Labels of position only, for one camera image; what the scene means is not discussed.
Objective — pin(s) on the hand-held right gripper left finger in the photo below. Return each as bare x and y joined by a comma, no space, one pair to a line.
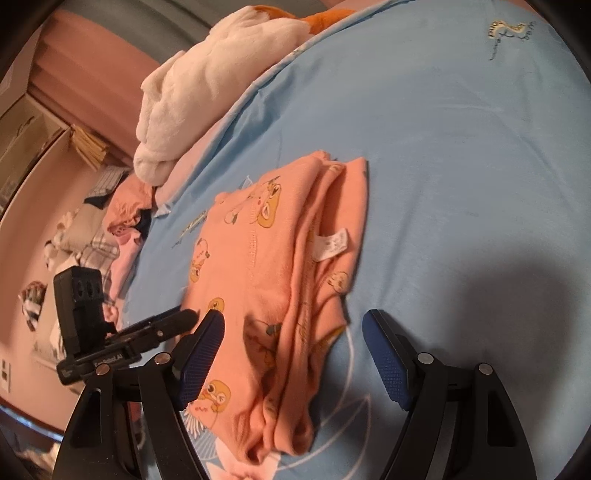
203,355

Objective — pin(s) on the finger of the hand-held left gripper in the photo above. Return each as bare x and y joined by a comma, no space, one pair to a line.
157,325

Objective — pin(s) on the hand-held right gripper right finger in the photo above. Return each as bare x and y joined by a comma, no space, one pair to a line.
383,355

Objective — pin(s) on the orange printed children's garment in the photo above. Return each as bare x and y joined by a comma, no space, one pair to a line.
268,277

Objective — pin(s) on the small patterned cloth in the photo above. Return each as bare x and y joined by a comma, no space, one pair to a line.
32,302

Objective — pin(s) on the grey plaid cloth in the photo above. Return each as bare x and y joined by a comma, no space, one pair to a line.
99,258

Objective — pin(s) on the light pink cloth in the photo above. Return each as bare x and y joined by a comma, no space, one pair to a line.
124,263

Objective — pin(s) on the beige cloth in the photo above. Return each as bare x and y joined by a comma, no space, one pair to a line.
81,230

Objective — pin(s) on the dark striped cloth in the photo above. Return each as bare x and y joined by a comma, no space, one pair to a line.
108,182

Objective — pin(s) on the pale pink blanket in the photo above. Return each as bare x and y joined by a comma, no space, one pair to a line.
184,175

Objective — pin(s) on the yellow folded cloth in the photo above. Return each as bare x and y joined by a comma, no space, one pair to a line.
90,145

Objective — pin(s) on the light blue bedsheet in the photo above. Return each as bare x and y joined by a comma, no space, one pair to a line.
461,184

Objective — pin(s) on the white fluffy blanket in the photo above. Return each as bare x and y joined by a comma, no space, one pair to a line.
198,92

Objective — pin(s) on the pink curtain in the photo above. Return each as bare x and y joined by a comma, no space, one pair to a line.
101,69

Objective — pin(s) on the white wall socket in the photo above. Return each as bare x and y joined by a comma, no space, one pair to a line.
4,374

